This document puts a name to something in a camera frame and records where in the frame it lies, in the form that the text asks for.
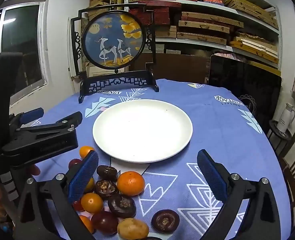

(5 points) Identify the black flat panel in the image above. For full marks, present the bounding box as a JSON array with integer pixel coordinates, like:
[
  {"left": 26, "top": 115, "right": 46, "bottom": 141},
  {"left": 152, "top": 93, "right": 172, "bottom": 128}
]
[{"left": 207, "top": 54, "right": 282, "bottom": 130}]

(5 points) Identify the pink cloth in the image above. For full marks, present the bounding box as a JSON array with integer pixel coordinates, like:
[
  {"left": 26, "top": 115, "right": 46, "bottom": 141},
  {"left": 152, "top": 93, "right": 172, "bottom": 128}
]
[{"left": 212, "top": 51, "right": 238, "bottom": 60}]

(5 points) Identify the round deer screen ornament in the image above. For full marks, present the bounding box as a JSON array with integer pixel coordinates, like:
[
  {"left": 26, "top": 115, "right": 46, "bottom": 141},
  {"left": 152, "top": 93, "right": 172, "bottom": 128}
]
[{"left": 71, "top": 4, "right": 160, "bottom": 104}]

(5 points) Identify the stack of red lacquer boxes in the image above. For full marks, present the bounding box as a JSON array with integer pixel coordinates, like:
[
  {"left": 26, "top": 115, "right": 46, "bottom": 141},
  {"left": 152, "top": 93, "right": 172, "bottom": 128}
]
[{"left": 129, "top": 1, "right": 181, "bottom": 27}]

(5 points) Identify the person's left hand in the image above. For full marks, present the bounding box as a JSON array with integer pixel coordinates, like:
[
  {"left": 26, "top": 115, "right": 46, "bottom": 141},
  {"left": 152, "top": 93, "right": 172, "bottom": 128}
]
[{"left": 27, "top": 164, "right": 41, "bottom": 177}]

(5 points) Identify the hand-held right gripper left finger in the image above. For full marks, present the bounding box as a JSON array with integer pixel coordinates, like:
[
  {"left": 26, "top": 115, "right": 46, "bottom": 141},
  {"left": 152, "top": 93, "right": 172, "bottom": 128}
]
[{"left": 12, "top": 150, "right": 99, "bottom": 240}]

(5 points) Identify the dark wooden chair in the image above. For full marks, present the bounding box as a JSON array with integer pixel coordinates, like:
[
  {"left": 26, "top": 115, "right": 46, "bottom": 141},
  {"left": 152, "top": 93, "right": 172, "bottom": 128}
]
[{"left": 280, "top": 115, "right": 295, "bottom": 220}]

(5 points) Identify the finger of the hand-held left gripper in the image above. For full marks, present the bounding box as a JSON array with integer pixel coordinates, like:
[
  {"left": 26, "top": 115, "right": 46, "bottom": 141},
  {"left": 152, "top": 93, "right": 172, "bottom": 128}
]
[
  {"left": 9, "top": 107, "right": 44, "bottom": 128},
  {"left": 16, "top": 111, "right": 83, "bottom": 134}
]

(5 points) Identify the stack of yellow flat boxes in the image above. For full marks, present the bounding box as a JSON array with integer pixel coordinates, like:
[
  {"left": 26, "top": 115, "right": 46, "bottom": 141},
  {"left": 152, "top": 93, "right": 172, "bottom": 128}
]
[{"left": 229, "top": 31, "right": 279, "bottom": 63}]

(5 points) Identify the orange cherry tomato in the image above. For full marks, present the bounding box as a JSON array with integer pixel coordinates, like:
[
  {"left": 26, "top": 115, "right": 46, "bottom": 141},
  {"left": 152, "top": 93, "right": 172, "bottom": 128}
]
[
  {"left": 81, "top": 192, "right": 104, "bottom": 214},
  {"left": 79, "top": 215, "right": 95, "bottom": 234},
  {"left": 84, "top": 177, "right": 95, "bottom": 194},
  {"left": 79, "top": 146, "right": 96, "bottom": 158}
]

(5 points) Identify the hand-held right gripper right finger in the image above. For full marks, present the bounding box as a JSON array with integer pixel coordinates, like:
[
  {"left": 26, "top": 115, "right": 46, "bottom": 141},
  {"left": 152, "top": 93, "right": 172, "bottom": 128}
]
[{"left": 197, "top": 149, "right": 279, "bottom": 240}]

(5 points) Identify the white wall conduit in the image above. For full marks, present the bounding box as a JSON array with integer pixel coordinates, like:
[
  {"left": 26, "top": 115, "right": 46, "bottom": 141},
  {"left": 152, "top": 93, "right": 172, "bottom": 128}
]
[{"left": 67, "top": 17, "right": 74, "bottom": 77}]

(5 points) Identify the white thermos jug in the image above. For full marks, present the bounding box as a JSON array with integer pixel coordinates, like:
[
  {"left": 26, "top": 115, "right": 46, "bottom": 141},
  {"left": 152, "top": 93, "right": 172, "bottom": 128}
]
[{"left": 277, "top": 103, "right": 295, "bottom": 133}]

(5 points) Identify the white round plate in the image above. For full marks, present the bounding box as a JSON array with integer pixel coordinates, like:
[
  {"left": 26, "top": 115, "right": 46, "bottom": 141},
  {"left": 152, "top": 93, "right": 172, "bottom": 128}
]
[{"left": 92, "top": 99, "right": 193, "bottom": 164}]

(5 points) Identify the dark round side table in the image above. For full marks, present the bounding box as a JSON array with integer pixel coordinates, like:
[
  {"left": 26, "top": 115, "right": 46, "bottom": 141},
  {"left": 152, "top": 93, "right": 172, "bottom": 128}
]
[{"left": 266, "top": 120, "right": 293, "bottom": 153}]

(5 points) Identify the orange mandarin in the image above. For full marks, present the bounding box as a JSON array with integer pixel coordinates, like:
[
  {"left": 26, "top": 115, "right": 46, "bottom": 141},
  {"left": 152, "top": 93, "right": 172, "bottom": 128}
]
[{"left": 117, "top": 171, "right": 145, "bottom": 196}]

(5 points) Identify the small red cherry tomato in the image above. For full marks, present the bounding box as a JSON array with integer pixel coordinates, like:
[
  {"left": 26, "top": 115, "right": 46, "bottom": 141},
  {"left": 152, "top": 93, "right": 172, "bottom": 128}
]
[{"left": 72, "top": 200, "right": 85, "bottom": 212}]

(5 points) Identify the blue printed tablecloth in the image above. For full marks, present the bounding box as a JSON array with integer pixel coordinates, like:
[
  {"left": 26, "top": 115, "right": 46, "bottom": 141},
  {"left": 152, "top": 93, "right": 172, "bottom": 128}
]
[{"left": 32, "top": 79, "right": 291, "bottom": 240}]

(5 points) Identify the window with white frame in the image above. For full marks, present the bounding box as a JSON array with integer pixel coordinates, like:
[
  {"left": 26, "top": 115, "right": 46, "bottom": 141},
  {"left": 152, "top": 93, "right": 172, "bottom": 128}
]
[{"left": 0, "top": 0, "right": 49, "bottom": 105}]

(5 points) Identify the brown cardboard sheet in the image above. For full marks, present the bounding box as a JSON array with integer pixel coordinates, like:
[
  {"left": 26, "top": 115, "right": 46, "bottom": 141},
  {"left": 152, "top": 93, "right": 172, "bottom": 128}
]
[{"left": 130, "top": 52, "right": 210, "bottom": 83}]

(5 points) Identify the dark red tomato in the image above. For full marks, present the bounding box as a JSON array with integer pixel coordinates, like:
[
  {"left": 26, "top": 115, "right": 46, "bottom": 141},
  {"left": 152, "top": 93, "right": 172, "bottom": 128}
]
[
  {"left": 68, "top": 158, "right": 83, "bottom": 170},
  {"left": 91, "top": 211, "right": 119, "bottom": 235}
]

